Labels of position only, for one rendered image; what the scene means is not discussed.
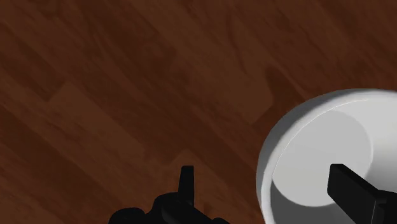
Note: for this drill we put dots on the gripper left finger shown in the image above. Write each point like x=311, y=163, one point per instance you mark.
x=186, y=186

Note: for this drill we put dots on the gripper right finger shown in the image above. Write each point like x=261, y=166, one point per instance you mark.
x=356, y=192

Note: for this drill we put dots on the white bowl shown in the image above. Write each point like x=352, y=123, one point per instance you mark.
x=310, y=155

